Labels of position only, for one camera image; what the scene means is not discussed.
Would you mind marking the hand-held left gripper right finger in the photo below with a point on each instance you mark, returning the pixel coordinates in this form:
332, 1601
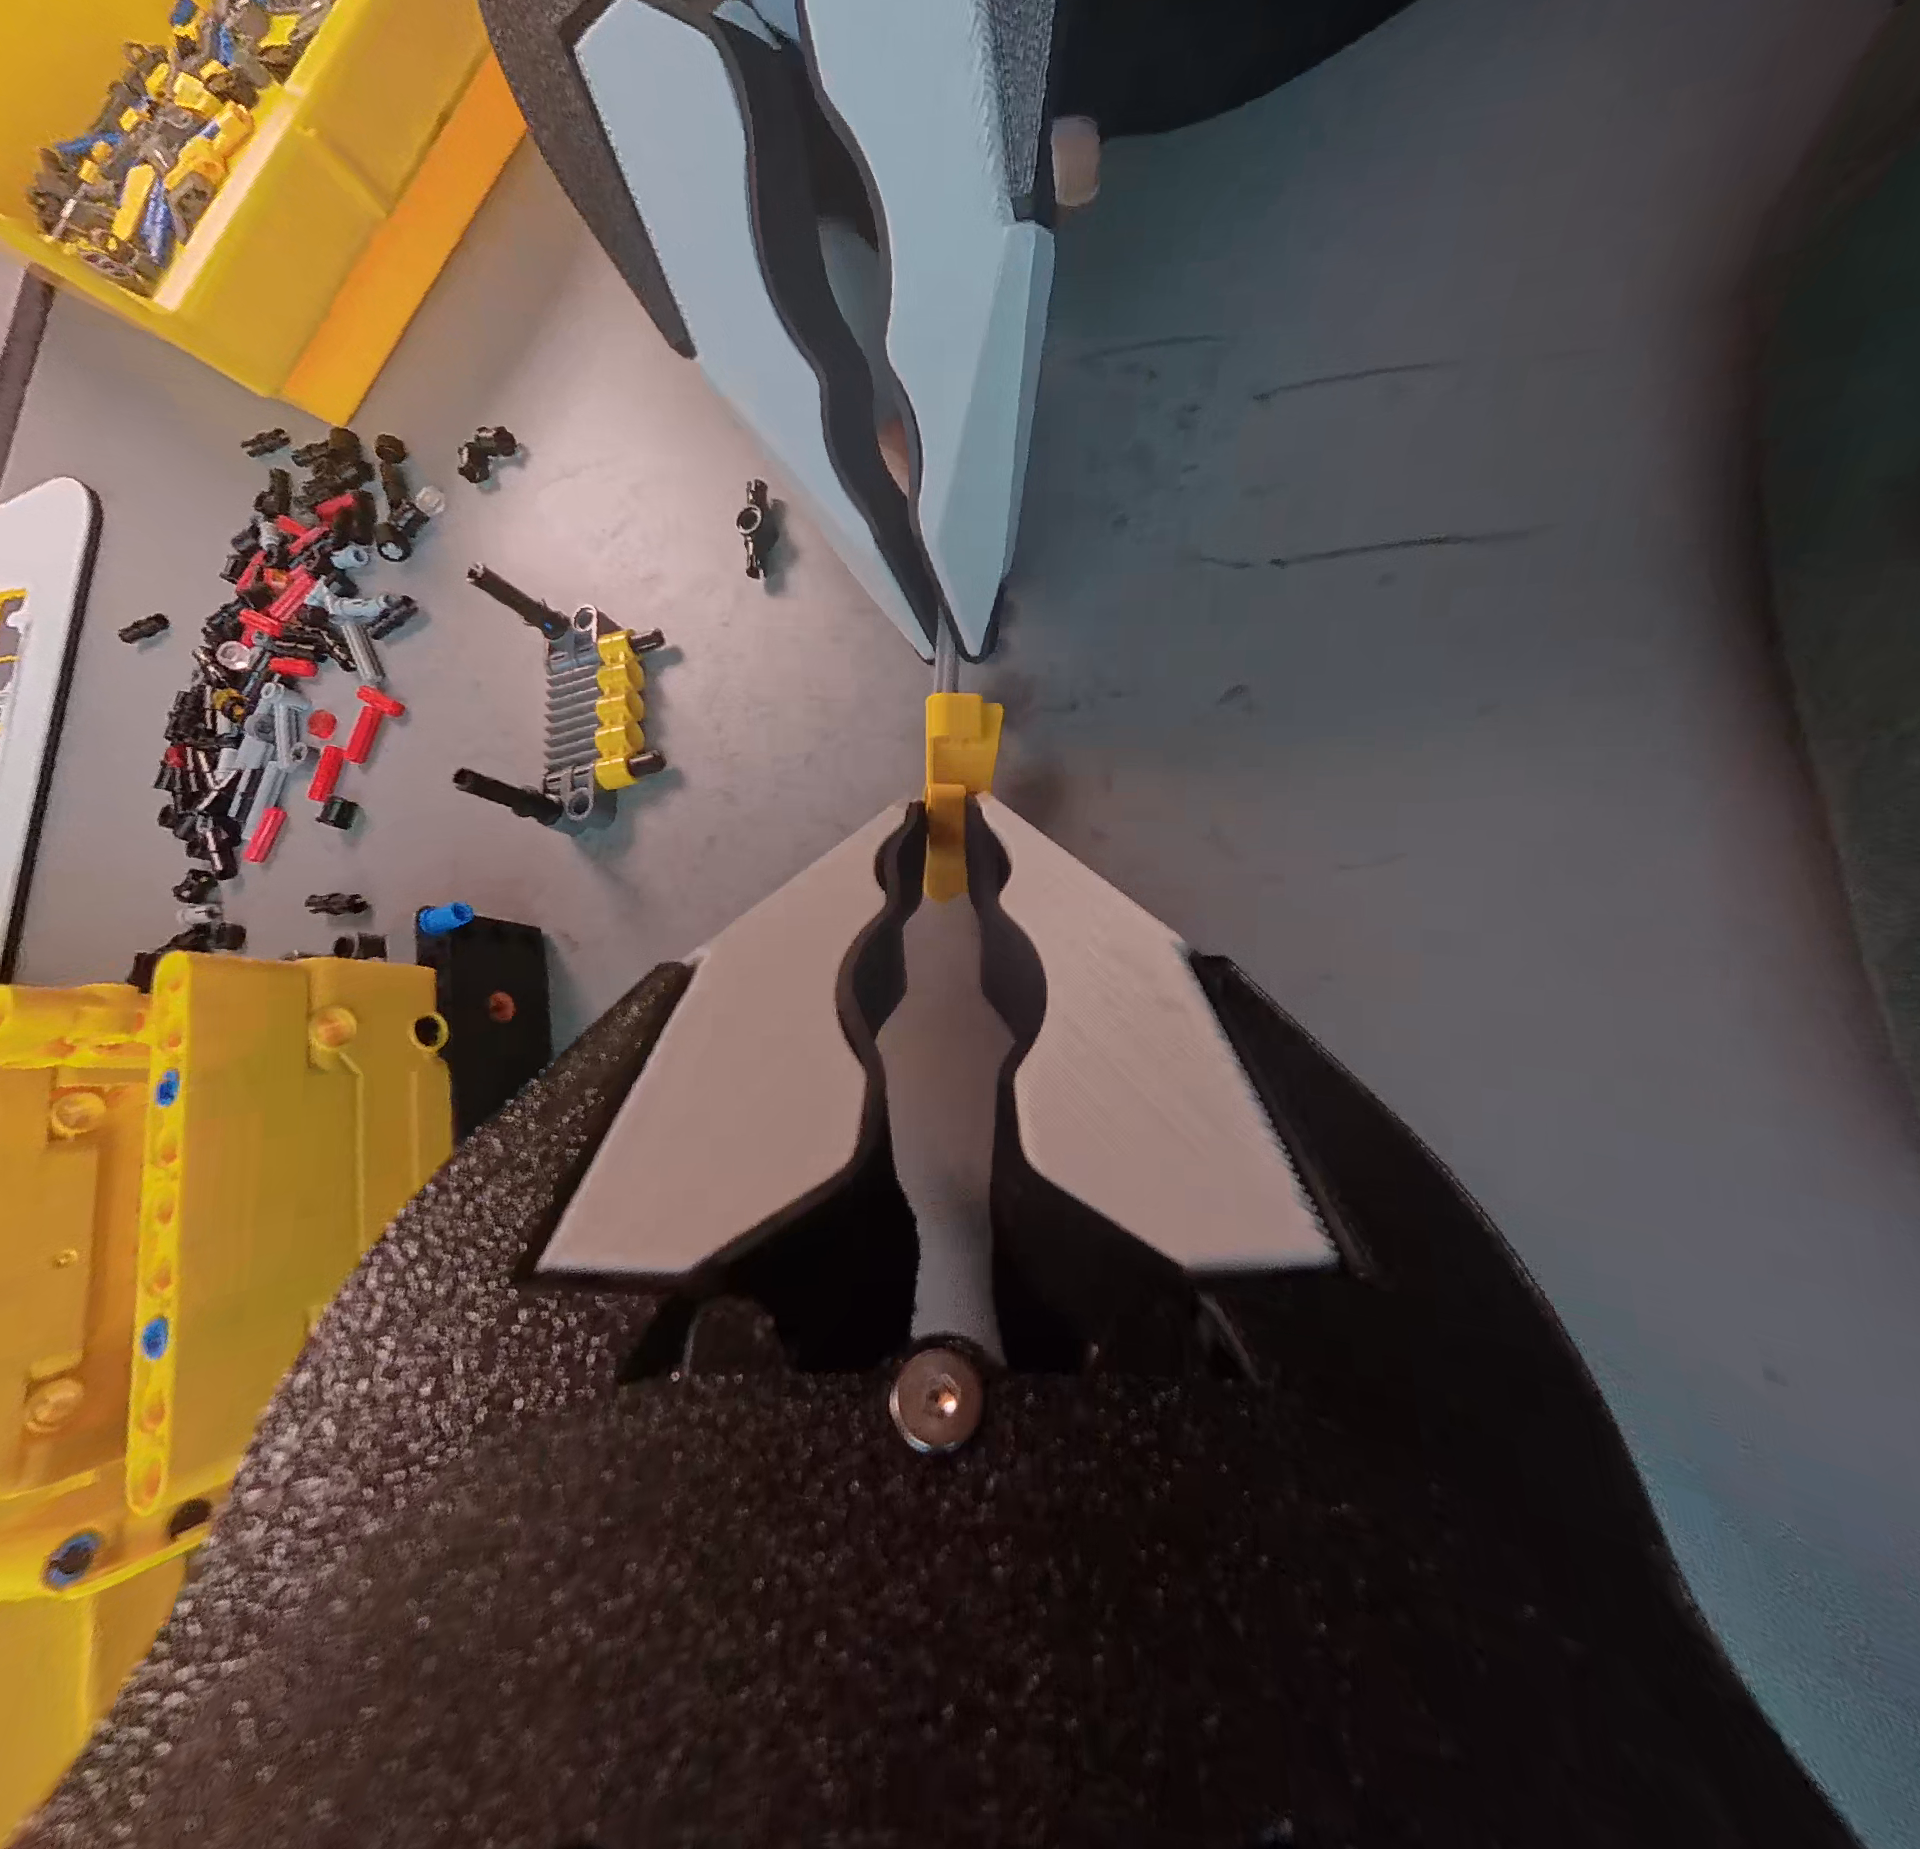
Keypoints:
1169, 1129

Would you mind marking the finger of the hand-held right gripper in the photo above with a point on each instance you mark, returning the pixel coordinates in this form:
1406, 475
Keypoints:
662, 154
946, 303

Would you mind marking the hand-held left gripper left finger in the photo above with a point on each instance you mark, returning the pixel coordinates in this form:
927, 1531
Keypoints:
705, 1129

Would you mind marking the light grey lego pin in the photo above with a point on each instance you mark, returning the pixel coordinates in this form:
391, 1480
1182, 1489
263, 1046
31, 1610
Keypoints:
946, 668

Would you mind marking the yellow lego bracket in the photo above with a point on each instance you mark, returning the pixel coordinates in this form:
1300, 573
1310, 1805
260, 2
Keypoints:
951, 814

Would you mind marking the heap of grey yellow lego parts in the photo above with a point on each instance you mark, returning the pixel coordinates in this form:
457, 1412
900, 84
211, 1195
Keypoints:
150, 154

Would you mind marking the yellow black lego model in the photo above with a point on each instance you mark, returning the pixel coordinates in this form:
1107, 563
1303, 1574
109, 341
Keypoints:
269, 1129

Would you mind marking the pile of small lego pins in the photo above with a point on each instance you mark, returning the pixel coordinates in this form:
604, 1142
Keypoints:
285, 679

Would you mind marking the black lego pin connector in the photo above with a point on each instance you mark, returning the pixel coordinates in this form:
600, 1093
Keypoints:
757, 525

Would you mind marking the grey yellow lego subassembly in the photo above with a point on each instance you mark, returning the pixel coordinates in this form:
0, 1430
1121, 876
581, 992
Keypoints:
592, 710

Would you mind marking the person's right hand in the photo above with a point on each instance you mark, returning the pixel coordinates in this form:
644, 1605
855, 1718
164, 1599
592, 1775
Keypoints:
1076, 161

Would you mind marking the white wooden book stand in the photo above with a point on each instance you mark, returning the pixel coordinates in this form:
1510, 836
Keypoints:
54, 604

